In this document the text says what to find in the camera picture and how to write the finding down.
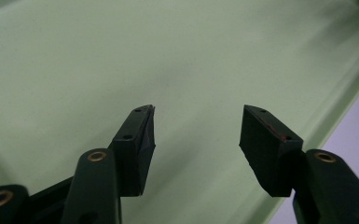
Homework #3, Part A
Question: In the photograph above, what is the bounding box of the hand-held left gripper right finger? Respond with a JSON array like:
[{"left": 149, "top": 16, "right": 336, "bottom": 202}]
[{"left": 239, "top": 105, "right": 304, "bottom": 198}]

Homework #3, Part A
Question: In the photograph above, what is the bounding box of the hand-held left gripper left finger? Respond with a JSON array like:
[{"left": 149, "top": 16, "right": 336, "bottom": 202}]
[{"left": 109, "top": 104, "right": 157, "bottom": 198}]

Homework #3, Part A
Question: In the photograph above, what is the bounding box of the light green tray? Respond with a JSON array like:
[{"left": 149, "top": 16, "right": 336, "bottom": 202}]
[{"left": 0, "top": 0, "right": 359, "bottom": 224}]

